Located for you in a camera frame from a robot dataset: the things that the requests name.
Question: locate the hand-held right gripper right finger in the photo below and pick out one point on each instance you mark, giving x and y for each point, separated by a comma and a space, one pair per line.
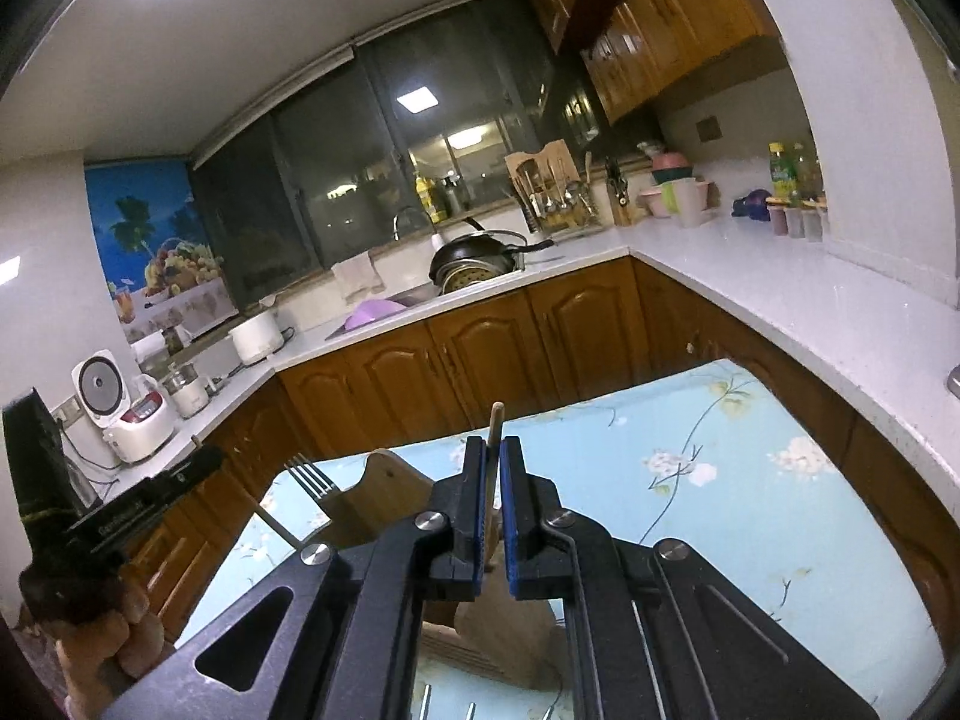
514, 517

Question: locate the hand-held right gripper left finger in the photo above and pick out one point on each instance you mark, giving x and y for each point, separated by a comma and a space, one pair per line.
472, 514

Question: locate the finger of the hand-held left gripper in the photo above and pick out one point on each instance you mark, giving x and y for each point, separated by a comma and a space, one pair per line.
191, 469

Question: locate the wooden chopstick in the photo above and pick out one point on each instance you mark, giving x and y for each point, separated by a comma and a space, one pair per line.
277, 529
489, 480

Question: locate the wooden utensil holder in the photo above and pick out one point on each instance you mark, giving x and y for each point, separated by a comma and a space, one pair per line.
382, 499

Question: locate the person's left hand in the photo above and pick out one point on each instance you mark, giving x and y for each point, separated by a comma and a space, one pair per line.
131, 630

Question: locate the steel kettle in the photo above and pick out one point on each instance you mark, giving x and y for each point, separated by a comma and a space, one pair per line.
84, 484

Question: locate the white rice cooker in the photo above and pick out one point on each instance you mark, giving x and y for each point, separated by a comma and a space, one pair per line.
124, 405

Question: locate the metal fork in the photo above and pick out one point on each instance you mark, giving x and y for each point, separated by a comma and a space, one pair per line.
309, 476

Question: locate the white cooking pot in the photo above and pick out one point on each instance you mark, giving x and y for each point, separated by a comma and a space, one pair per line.
256, 337

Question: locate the blue floral tablecloth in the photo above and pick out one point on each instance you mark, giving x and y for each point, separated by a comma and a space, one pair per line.
712, 465

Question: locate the purple plastic basin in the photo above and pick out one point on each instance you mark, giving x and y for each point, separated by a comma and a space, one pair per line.
375, 311

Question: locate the steel sink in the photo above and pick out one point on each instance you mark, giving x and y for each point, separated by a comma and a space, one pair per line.
420, 294

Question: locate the perforated steamer pan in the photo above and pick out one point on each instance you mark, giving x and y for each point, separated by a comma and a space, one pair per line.
469, 276

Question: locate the white dish towel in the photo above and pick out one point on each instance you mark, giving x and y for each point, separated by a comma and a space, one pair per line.
356, 274

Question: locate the black wok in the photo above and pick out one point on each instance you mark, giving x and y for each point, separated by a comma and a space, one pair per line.
480, 249

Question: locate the metal faucet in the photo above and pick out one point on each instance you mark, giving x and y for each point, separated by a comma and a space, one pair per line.
409, 216

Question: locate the kitchen utensil rack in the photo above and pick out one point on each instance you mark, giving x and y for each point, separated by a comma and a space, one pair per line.
559, 206

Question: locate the dark bottle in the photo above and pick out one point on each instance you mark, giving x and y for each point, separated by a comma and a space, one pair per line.
453, 199

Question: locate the yellow bottle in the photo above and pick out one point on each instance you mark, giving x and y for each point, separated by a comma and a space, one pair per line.
426, 195

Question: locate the knife block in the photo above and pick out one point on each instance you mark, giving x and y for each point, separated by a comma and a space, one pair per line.
621, 202

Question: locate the dark kitchen window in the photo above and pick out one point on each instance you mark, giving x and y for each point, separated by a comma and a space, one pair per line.
337, 165

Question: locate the wooden cutting board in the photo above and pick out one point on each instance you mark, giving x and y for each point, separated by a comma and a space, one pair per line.
536, 161

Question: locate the white cup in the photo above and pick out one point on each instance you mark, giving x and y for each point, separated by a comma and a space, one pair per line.
688, 202

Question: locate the stack of bowls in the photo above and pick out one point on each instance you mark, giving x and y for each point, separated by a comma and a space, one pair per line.
667, 165

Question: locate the purple toy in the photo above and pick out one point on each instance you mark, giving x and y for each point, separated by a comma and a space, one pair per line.
750, 206

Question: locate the spice jar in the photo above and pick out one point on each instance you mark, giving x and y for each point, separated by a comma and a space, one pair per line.
795, 221
778, 219

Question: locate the green label drink bottle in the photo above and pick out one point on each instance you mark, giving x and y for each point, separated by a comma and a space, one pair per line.
784, 172

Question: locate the amber drink bottle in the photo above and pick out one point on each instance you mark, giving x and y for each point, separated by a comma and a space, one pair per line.
808, 169

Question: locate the metal knob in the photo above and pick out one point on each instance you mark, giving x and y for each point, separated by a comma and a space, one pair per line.
954, 381

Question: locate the wooden upper cabinets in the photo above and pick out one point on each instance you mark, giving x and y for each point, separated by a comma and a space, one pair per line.
660, 7

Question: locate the tropical fruit wall poster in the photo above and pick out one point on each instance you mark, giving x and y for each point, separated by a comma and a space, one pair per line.
150, 240

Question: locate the brown wall socket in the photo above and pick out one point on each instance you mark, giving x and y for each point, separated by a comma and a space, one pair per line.
709, 127

